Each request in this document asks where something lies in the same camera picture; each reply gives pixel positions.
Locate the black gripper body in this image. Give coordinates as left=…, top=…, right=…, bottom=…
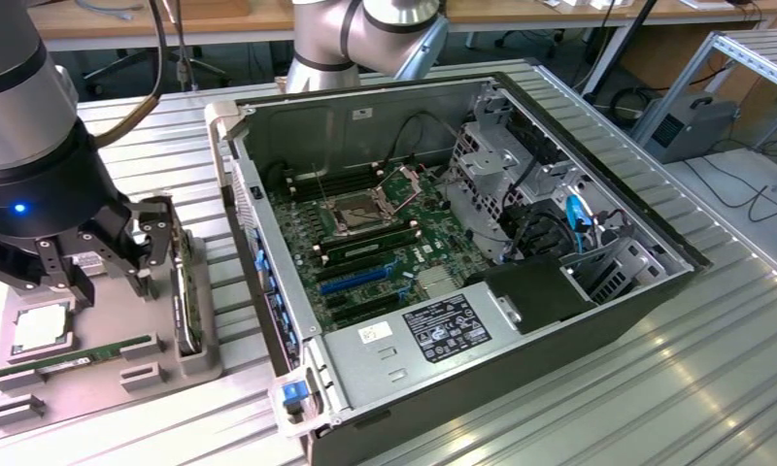
left=0, top=126, right=130, bottom=242

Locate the graphics card with black fan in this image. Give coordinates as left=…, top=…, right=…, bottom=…
left=154, top=191, right=206, bottom=355

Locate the silver CPU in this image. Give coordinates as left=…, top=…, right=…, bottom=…
left=10, top=307, right=73, bottom=351

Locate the grey parts rack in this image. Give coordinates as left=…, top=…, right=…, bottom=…
left=0, top=232, right=226, bottom=444

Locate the green RAM stick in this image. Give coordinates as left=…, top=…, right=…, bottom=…
left=0, top=334, right=155, bottom=379

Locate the thin locking lever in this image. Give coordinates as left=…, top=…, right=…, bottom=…
left=309, top=161, right=333, bottom=211

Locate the silver office chair base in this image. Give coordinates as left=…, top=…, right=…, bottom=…
left=79, top=46, right=229, bottom=97

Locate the black long expansion slot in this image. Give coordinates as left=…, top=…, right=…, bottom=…
left=329, top=292, right=407, bottom=325
left=313, top=260, right=389, bottom=285

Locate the CPU socket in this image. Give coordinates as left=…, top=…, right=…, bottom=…
left=322, top=190, right=397, bottom=240

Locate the black short expansion slot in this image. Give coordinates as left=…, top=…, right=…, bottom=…
left=326, top=290, right=367, bottom=312

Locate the blue expansion slot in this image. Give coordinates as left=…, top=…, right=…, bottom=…
left=319, top=269, right=394, bottom=297

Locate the installed RAM stick with label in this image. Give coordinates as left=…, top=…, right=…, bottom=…
left=321, top=233, right=425, bottom=267

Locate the blue case latch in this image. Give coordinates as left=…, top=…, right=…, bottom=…
left=279, top=382, right=309, bottom=407

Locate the metal socket cover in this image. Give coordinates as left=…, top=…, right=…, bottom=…
left=370, top=163, right=423, bottom=216

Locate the silver power supply unit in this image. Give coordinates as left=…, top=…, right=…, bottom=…
left=306, top=281, right=525, bottom=414

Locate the green motherboard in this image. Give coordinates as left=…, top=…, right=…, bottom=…
left=267, top=162, right=497, bottom=334

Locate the silver chipset heatsink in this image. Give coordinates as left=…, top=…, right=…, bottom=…
left=415, top=269, right=466, bottom=299

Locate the silver metal drive cage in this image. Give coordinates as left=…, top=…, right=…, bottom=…
left=445, top=80, right=594, bottom=229

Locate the black plastic shroud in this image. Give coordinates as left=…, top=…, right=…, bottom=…
left=462, top=254, right=602, bottom=336

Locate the black office chair base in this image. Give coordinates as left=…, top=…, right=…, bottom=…
left=463, top=27, right=566, bottom=50

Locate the silver perforated disk bay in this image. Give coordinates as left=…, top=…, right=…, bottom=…
left=559, top=232, right=696, bottom=307

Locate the open black PC case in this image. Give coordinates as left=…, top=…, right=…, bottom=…
left=205, top=71, right=714, bottom=466

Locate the black slanted pole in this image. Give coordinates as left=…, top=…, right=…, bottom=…
left=581, top=0, right=661, bottom=106

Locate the thin grey hanging cable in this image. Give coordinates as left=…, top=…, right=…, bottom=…
left=166, top=0, right=201, bottom=94

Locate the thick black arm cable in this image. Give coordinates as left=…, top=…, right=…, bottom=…
left=94, top=0, right=170, bottom=148

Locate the light blue network cable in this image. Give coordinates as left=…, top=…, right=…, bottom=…
left=74, top=0, right=145, bottom=21

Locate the wooden desk white frame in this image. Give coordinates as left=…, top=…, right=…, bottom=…
left=27, top=0, right=298, bottom=54
left=445, top=0, right=777, bottom=96

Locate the black looped wire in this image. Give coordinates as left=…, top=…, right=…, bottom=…
left=383, top=110, right=462, bottom=165

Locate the black wire bundle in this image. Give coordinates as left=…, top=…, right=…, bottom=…
left=495, top=159, right=581, bottom=261

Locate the blue disk wire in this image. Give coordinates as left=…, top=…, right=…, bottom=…
left=563, top=192, right=591, bottom=256

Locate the thin red black wire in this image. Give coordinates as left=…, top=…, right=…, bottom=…
left=591, top=208, right=630, bottom=232

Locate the coiled black cable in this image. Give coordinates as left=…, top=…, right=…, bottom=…
left=607, top=85, right=650, bottom=122

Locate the grey box with handle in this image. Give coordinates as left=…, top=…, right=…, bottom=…
left=640, top=94, right=738, bottom=165

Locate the black floor cable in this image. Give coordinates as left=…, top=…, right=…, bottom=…
left=682, top=140, right=777, bottom=224

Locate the aluminium profile frame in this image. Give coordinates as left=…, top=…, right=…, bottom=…
left=632, top=26, right=777, bottom=161

